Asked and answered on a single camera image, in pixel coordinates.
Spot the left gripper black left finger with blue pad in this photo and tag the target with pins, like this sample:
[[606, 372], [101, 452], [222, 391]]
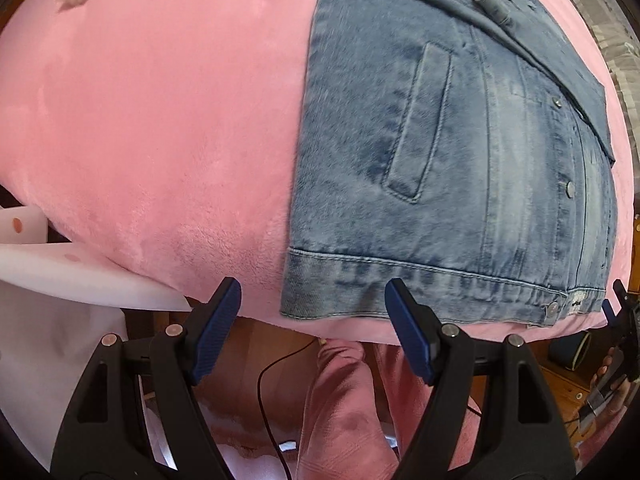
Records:
[[133, 414]]

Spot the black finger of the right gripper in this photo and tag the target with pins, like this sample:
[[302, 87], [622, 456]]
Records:
[[624, 327]]

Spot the blue denim jacket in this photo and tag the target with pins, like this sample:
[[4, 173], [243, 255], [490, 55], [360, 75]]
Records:
[[461, 146]]

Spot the pink trouser leg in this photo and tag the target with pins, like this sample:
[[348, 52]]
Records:
[[342, 436]]

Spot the white dotted bed sheet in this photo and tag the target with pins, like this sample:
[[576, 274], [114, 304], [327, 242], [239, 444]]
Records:
[[57, 301]]

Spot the pink bed cover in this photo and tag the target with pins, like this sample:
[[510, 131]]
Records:
[[164, 134]]

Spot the white lace curtain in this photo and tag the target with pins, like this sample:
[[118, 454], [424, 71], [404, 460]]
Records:
[[619, 46]]

